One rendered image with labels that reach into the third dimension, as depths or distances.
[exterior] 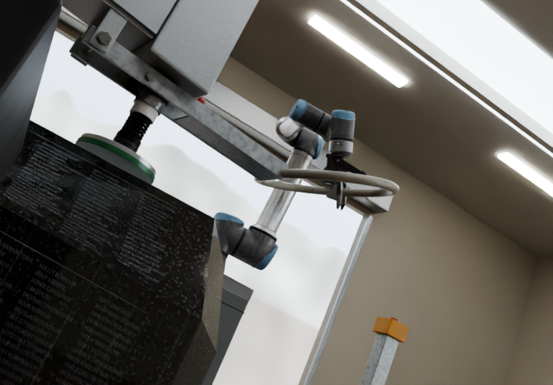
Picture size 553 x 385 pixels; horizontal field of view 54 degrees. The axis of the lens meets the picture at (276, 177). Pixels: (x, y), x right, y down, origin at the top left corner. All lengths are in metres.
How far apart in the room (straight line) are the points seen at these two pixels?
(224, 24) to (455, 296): 7.28
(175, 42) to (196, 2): 0.13
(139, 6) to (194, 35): 0.16
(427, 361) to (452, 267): 1.38
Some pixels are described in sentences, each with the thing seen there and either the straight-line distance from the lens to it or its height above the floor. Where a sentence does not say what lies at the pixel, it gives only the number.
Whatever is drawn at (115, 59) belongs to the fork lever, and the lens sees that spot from 1.47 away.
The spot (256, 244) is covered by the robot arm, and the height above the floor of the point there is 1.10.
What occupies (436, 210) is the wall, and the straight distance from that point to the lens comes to 8.38.
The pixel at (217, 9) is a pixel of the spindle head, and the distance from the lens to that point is 1.58.
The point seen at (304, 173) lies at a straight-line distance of 1.64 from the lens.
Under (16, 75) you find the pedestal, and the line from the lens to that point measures 0.43.
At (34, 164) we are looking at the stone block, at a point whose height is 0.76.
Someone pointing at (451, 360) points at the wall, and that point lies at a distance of 8.49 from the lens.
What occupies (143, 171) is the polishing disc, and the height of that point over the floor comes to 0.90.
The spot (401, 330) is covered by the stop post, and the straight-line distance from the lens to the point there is 2.87.
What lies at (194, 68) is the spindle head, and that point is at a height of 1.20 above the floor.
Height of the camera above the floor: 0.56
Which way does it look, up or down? 19 degrees up
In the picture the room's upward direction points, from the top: 25 degrees clockwise
